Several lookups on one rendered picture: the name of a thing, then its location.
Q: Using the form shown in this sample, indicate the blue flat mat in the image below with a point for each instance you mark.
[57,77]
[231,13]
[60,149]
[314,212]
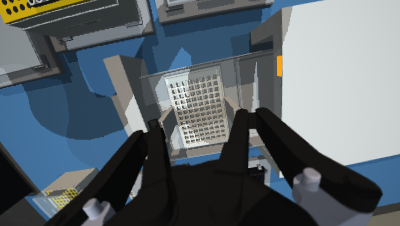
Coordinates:
[69,122]

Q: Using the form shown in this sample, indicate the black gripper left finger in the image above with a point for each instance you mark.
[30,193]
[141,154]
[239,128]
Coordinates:
[109,190]

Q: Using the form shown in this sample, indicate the white multi-well plate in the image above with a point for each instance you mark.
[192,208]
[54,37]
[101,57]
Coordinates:
[173,2]
[201,97]

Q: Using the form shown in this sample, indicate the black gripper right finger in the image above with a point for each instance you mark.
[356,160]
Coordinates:
[333,194]

